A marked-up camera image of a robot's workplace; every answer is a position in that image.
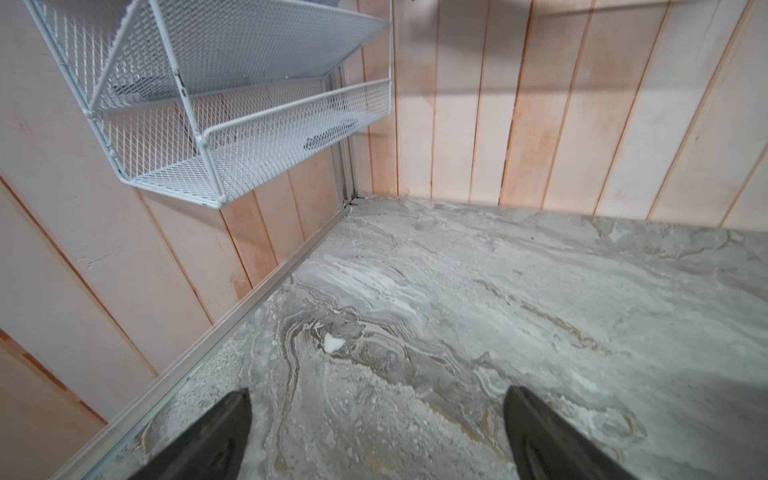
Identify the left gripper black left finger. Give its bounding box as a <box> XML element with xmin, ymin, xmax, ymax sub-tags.
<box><xmin>130</xmin><ymin>389</ymin><xmax>252</xmax><ymax>480</ymax></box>

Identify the white wire wall shelf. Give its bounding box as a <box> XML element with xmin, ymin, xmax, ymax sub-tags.
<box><xmin>27</xmin><ymin>1</ymin><xmax>392</xmax><ymax>209</ymax></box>

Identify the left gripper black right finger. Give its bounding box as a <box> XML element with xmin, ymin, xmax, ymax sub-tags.
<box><xmin>503</xmin><ymin>386</ymin><xmax>634</xmax><ymax>480</ymax></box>

